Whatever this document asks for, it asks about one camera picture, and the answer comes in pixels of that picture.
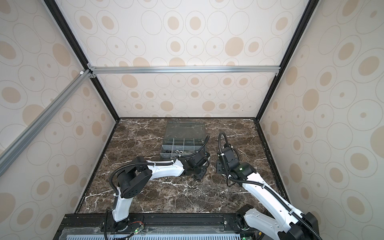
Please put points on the black base frame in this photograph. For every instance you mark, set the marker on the black base frame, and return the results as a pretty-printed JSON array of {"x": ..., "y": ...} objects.
[{"x": 156, "y": 227}]

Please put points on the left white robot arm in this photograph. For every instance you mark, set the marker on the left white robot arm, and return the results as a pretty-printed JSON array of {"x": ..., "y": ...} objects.
[{"x": 129, "y": 180}]

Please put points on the left black corner post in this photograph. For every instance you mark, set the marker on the left black corner post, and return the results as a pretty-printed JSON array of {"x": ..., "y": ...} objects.
[{"x": 75, "y": 46}]

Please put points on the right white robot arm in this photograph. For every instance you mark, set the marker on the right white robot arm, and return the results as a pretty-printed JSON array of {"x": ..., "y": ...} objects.
[{"x": 286, "y": 221}]

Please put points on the black corner post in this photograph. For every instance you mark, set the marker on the black corner post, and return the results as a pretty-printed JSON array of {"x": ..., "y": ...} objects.
[
  {"x": 302, "y": 25},
  {"x": 75, "y": 46}
]

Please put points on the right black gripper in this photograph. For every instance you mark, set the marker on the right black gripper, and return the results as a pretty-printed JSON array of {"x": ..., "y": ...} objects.
[{"x": 218, "y": 166}]

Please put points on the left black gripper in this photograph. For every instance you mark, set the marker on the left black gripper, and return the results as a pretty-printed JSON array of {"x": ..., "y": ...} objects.
[{"x": 204, "y": 171}]

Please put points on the diagonal aluminium rail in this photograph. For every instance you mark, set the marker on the diagonal aluminium rail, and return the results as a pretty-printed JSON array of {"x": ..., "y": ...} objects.
[{"x": 25, "y": 138}]

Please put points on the right black corner post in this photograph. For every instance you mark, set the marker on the right black corner post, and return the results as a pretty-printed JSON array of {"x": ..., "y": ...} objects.
[{"x": 302, "y": 25}]

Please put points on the horizontal aluminium rail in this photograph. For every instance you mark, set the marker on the horizontal aluminium rail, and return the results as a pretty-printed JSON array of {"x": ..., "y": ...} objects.
[{"x": 185, "y": 70}]

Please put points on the clear plastic organizer box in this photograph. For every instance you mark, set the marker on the clear plastic organizer box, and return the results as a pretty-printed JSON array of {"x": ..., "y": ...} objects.
[{"x": 183, "y": 138}]

